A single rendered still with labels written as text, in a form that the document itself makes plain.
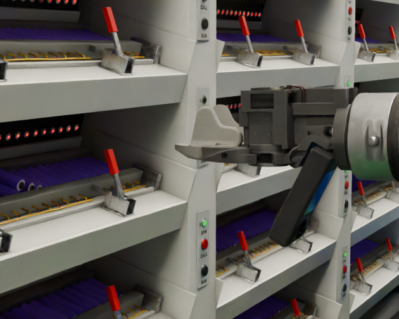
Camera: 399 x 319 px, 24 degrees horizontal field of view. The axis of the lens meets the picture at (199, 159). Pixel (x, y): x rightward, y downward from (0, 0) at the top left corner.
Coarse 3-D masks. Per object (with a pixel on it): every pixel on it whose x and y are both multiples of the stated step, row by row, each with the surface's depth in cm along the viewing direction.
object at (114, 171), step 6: (108, 150) 127; (108, 156) 127; (114, 156) 127; (108, 162) 127; (114, 162) 127; (114, 168) 127; (114, 174) 127; (114, 180) 127; (120, 186) 127; (120, 192) 127
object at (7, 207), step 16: (96, 176) 132; (112, 176) 134; (128, 176) 137; (32, 192) 118; (48, 192) 120; (64, 192) 123; (80, 192) 127; (96, 192) 131; (0, 208) 112; (16, 208) 115; (32, 208) 118; (0, 224) 110
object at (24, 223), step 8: (136, 192) 136; (144, 192) 138; (72, 208) 122; (80, 208) 123; (88, 208) 125; (40, 216) 116; (48, 216) 117; (56, 216) 119; (16, 224) 111; (24, 224) 113; (32, 224) 114
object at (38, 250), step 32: (128, 160) 144; (160, 160) 142; (128, 192) 137; (160, 192) 141; (64, 224) 117; (96, 224) 120; (128, 224) 126; (160, 224) 135; (0, 256) 103; (32, 256) 107; (64, 256) 114; (96, 256) 121; (0, 288) 104
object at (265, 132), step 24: (264, 96) 97; (288, 96) 97; (312, 96) 97; (336, 96) 94; (240, 120) 98; (264, 120) 97; (288, 120) 96; (312, 120) 96; (336, 120) 93; (264, 144) 97; (288, 144) 96; (312, 144) 97; (336, 144) 93
